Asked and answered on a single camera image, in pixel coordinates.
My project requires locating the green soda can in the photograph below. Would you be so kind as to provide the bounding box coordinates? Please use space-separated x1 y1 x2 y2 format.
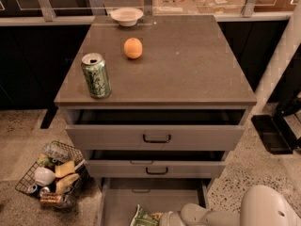
81 53 111 98

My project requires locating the orange fruit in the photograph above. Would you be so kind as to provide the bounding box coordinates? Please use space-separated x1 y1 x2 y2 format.
123 38 143 59

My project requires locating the grey drawer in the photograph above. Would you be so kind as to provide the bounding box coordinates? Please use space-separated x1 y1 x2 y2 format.
62 107 248 151
97 178 210 226
86 150 226 179

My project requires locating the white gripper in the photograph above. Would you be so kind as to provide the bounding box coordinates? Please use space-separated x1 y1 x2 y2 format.
150 211 185 226

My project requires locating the grey bottom drawer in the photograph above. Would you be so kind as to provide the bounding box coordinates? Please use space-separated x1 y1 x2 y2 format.
97 178 210 226

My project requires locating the brown snack bag in basket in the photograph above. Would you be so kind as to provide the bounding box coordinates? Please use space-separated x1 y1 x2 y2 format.
40 193 63 206

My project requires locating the green rice chip bag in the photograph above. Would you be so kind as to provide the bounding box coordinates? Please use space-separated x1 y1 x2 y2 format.
130 204 159 226

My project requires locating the white ceramic bowl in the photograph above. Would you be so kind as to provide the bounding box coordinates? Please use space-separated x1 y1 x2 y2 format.
110 8 143 27

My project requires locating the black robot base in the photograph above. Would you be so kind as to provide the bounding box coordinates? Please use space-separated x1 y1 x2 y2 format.
251 92 301 154

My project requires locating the yellow sponge in basket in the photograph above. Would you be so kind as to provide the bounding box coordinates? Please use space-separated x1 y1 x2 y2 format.
55 161 75 178

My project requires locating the cardboard box left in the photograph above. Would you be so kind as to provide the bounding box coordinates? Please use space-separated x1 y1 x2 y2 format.
152 0 198 15

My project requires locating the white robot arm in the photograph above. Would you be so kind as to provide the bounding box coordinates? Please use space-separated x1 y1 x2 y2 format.
160 2 301 226

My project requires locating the grey drawer cabinet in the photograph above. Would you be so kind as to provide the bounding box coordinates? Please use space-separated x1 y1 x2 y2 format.
54 14 258 226

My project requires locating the black wire basket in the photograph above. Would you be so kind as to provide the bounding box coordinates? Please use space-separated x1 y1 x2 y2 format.
15 141 88 209

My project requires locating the white bowl in basket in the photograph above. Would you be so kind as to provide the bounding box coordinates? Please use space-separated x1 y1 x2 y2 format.
34 167 55 186

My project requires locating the clear plastic bottle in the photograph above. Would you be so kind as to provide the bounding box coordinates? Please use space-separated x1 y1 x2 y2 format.
42 142 71 163

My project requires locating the grey middle drawer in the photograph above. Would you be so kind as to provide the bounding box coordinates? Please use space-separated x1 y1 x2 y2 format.
86 150 226 179

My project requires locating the grey top drawer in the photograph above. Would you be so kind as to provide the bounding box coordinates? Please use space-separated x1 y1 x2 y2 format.
62 107 248 151

